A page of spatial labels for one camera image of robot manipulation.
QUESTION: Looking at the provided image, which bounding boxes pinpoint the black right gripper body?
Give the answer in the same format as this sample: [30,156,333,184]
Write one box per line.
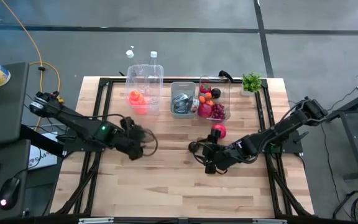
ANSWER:
[202,128,245,175]

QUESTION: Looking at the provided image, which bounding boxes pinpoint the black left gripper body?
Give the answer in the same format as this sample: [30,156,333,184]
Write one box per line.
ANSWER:
[116,116,154,161]

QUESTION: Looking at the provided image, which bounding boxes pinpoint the orange plastic water bottle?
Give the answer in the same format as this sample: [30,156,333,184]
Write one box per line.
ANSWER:
[128,89,150,115]

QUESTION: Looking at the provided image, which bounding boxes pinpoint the red grape bunch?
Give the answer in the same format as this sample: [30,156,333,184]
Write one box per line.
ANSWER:
[211,102,227,121]

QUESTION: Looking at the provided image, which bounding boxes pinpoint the orange mandarins with leaf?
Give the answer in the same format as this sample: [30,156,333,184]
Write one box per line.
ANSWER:
[198,91,214,106]

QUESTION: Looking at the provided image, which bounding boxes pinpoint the tin can with green label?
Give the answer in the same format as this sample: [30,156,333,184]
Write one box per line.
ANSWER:
[172,98,190,114]

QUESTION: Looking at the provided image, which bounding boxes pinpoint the tin can with teal label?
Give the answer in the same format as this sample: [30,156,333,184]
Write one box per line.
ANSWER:
[174,92,192,105]

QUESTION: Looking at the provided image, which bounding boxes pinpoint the clear plastic bottle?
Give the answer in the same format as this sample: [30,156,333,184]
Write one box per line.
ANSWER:
[147,50,164,105]
[125,49,144,78]

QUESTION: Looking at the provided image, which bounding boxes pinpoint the tall clear plastic bin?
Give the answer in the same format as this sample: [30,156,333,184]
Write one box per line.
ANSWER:
[125,63,165,116]

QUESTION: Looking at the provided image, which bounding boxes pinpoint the low clear plastic bin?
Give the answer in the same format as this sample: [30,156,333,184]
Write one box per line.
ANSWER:
[196,76,231,122]

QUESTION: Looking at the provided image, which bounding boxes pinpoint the green plant in white pot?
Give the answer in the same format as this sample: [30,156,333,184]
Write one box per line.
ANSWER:
[241,71,263,96]

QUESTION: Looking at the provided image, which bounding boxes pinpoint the white printed sign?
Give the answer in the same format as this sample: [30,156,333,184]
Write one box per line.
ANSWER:
[28,144,58,170]

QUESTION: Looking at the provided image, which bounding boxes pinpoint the grey side desk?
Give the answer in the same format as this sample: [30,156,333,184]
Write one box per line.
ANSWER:
[0,61,32,220]

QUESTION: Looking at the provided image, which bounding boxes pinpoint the black computer mouse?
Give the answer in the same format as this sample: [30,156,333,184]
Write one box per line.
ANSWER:
[0,177,21,211]

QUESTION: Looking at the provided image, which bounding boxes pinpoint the black aluminium table frame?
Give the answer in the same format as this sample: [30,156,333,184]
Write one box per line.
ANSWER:
[50,77,316,218]

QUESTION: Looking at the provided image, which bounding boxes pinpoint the black curved cable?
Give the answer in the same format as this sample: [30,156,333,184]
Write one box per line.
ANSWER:
[218,70,234,83]

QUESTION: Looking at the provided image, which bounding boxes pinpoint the yellow power cable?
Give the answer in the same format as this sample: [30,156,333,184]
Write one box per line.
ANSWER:
[0,0,65,131]

